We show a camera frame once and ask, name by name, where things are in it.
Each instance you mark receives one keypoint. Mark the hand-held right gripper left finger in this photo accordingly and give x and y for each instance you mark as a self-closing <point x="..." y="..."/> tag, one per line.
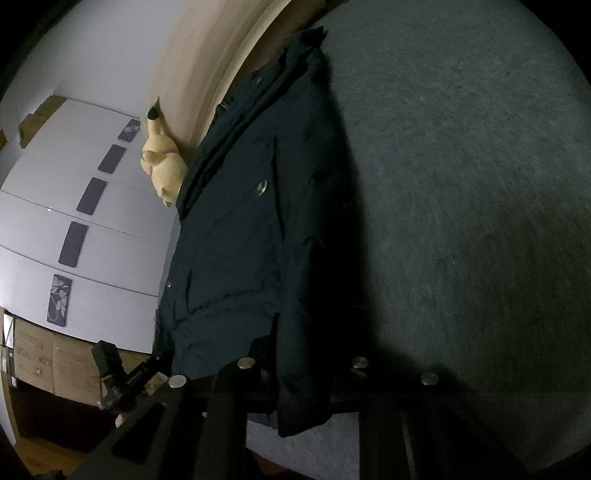
<point x="221" y="392"/>

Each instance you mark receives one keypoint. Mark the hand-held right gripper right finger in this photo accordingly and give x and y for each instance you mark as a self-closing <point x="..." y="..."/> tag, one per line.
<point x="392" y="401"/>

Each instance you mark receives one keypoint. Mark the dark zip-up jacket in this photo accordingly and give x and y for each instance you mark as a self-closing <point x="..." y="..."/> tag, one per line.
<point x="240" y="230"/>

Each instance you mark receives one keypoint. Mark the person's left hand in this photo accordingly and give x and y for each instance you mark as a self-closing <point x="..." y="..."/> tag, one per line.
<point x="121" y="419"/>

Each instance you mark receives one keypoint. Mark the white wardrobe with dark panels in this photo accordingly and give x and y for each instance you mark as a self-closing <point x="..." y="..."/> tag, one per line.
<point x="115" y="240"/>

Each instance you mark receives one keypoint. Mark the yellow plush toy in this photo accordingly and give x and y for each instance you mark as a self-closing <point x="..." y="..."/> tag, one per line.
<point x="166" y="170"/>

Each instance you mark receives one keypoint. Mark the bed with grey sheet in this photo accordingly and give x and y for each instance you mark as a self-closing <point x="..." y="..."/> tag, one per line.
<point x="461" y="184"/>

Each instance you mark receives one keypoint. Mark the brown cardboard box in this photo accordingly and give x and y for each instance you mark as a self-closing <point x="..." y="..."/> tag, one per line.
<point x="34" y="122"/>

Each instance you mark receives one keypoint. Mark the long beige pillow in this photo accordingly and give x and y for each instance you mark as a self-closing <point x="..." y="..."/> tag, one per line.
<point x="203" y="69"/>

